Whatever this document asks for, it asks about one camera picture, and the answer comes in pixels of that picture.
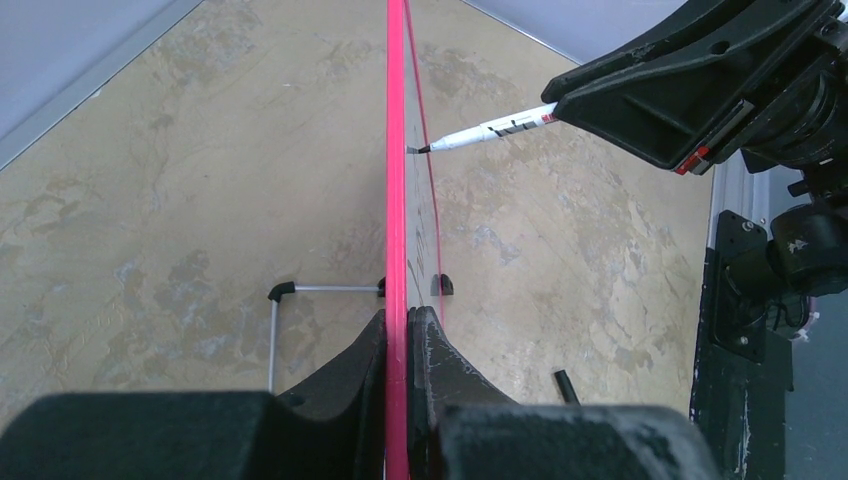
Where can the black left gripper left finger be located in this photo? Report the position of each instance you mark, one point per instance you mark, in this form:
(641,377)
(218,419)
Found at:
(328,426)

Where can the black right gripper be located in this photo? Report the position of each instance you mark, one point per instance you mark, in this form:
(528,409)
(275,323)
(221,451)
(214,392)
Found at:
(765,78)

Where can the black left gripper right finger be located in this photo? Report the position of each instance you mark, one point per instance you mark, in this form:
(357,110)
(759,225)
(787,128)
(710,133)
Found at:
(460,426)

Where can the black marker cap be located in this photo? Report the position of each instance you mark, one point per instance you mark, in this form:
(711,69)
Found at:
(566,388)

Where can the black whiteboard marker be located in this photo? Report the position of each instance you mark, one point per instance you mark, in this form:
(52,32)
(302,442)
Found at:
(493,129)

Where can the pink framed whiteboard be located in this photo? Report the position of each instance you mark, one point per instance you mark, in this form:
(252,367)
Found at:
(413,252)

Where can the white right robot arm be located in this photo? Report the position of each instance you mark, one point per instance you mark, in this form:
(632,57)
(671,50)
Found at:
(807,253)

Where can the metal whiteboard easel stand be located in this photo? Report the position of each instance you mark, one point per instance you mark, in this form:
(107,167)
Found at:
(310,323)

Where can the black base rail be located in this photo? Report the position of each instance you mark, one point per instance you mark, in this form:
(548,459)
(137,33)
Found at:
(743,368)

